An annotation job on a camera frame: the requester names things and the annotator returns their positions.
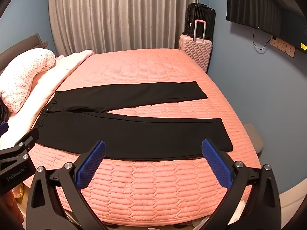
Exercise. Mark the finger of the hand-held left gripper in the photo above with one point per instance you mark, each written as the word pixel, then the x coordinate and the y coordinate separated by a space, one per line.
pixel 25 141
pixel 3 128

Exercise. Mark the light pink folded blanket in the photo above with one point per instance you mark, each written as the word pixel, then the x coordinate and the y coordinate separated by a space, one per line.
pixel 55 76

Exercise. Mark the grey pleated curtain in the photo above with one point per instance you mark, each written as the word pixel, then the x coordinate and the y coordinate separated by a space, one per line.
pixel 120 16

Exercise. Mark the small yellow object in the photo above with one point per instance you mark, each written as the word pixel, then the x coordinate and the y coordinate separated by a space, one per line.
pixel 19 191

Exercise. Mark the white paper sheet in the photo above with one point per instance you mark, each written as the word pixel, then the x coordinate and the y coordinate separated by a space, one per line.
pixel 238 210

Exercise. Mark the beige wall socket panel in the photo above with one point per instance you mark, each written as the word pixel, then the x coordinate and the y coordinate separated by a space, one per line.
pixel 281 44

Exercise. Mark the black suitcase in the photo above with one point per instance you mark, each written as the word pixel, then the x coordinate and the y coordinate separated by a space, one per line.
pixel 200 12

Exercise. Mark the black pants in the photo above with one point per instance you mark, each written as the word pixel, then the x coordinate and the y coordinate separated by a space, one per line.
pixel 120 134

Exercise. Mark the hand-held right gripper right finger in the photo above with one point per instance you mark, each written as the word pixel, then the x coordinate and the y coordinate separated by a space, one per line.
pixel 217 166

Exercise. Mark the white dotted pillow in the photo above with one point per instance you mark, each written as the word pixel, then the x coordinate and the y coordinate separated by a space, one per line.
pixel 21 76

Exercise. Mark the pink suitcase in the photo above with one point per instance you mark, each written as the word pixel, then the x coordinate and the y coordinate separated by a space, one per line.
pixel 196 50

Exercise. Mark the wall-mounted television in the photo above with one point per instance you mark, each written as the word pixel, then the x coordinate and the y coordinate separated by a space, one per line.
pixel 263 4

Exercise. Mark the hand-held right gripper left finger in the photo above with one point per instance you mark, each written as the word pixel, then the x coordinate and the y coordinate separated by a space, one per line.
pixel 92 165

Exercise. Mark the grey headboard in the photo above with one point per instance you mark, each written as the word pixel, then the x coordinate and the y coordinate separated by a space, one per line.
pixel 16 46

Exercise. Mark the pink quilted bed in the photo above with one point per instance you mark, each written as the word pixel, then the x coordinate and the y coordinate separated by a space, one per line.
pixel 144 64

